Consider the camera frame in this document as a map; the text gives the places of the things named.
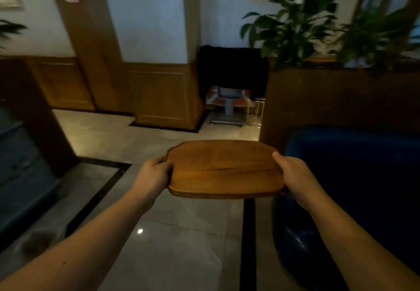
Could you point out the person's right hand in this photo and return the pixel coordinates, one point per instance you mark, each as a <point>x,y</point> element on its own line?
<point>297,177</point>

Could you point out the person's left hand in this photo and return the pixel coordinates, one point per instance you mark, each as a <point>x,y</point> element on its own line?
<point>151,180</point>

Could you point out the person's right thumb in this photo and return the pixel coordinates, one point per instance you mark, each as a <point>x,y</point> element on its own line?
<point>280,161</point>

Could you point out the person's left thumb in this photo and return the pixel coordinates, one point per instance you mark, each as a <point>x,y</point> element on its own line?
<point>156,160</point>

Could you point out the brown wooden tray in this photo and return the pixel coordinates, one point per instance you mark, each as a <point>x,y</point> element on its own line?
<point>223,169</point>

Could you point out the person's left forearm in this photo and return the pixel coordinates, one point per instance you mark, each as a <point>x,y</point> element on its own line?
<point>77,244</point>

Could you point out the person's right forearm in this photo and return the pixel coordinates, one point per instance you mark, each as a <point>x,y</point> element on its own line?
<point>359,248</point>

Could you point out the chrome metal stool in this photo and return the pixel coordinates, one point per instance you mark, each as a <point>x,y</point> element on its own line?
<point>257,112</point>

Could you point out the grey and orange high chair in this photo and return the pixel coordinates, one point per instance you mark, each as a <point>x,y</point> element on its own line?
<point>228,103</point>

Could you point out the wooden planter partition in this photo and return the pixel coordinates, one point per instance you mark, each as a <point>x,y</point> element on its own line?
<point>338,103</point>

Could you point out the dark blue upholstered sofa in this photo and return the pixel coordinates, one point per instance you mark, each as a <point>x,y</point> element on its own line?
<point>354,202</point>

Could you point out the dark wooden partition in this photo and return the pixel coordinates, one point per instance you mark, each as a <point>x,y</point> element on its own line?
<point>34,113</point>

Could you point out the wooden door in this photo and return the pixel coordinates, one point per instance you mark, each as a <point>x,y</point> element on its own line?
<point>90,41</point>

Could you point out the broad-leaf green plant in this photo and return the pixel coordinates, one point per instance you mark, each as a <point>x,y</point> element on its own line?
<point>292,25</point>

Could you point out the blue-grey upholstered sofa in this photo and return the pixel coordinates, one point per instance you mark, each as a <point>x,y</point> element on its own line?
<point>19,176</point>

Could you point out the feathery green plant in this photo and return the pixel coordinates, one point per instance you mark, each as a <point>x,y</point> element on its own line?
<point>374,38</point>

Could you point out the dark palm plant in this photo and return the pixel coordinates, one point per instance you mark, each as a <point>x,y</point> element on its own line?
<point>9,30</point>

